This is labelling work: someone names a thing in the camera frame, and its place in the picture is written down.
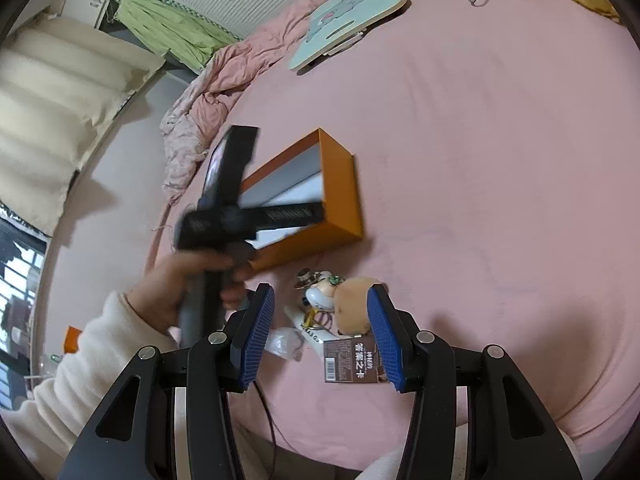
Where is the person's left hand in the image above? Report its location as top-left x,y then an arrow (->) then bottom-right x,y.
125,249 -> 261,336

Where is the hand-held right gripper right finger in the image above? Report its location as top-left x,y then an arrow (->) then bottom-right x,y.
366,284 -> 583,480

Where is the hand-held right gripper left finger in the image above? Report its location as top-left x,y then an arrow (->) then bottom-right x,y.
59,283 -> 277,480

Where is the white cosmetic tube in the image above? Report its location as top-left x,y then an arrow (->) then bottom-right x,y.
284,305 -> 336,348

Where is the person's left forearm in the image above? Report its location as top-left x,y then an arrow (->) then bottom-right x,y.
0,290 -> 181,480

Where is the teal cartoon lap desk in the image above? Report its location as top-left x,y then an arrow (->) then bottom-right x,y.
287,0 -> 408,72

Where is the pink crumpled quilt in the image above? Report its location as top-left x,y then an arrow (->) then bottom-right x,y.
160,0 -> 381,206

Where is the green hanging garment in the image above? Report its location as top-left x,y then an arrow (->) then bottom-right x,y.
114,0 -> 246,73

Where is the small white figurine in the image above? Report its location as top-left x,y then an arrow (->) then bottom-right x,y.
300,272 -> 346,311

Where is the black cable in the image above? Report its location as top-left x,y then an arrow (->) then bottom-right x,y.
252,382 -> 277,461

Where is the cream curtain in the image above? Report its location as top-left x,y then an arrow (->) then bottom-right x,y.
0,7 -> 166,236

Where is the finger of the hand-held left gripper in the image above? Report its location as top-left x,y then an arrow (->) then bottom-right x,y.
270,201 -> 327,227

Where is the brown snack packet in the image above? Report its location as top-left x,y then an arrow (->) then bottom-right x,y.
322,336 -> 391,385

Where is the tan round plush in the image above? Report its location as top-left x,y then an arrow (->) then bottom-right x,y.
334,277 -> 383,336

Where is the orange cardboard box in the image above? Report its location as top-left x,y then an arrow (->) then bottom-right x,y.
239,128 -> 364,271

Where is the clear plastic bag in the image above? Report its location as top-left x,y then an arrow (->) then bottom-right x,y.
264,326 -> 304,362

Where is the window with metal grille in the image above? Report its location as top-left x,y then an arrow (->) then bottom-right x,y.
0,205 -> 51,411

